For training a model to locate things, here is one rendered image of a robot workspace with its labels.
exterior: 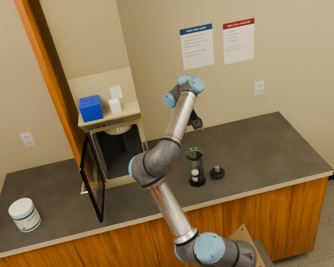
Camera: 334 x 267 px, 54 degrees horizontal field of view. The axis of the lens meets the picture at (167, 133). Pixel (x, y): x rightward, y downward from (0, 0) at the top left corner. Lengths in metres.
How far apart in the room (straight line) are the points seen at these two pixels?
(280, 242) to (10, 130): 2.00
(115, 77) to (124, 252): 1.09
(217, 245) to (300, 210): 1.10
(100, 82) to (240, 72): 1.06
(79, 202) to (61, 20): 1.08
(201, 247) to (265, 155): 1.01
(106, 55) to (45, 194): 1.05
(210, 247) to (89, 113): 0.85
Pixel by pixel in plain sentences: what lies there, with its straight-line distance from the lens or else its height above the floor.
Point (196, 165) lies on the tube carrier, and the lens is 1.90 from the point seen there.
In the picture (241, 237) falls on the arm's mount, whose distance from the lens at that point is 1.58.
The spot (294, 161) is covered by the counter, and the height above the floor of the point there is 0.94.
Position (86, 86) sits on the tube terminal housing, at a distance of 1.73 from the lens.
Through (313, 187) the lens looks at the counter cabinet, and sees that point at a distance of 2.26.
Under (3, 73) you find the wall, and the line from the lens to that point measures 2.24.
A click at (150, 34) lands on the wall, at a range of 2.11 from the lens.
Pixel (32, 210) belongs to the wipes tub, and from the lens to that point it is 2.04.
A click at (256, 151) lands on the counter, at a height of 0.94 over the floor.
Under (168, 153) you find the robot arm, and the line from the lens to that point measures 1.28.
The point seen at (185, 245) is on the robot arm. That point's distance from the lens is 1.46.
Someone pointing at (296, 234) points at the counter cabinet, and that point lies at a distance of 2.56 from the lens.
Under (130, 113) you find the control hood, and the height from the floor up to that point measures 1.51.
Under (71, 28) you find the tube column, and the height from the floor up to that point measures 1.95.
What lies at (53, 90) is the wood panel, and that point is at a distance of 1.65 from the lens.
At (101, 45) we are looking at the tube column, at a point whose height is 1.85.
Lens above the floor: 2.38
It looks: 35 degrees down
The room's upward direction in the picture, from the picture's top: 10 degrees counter-clockwise
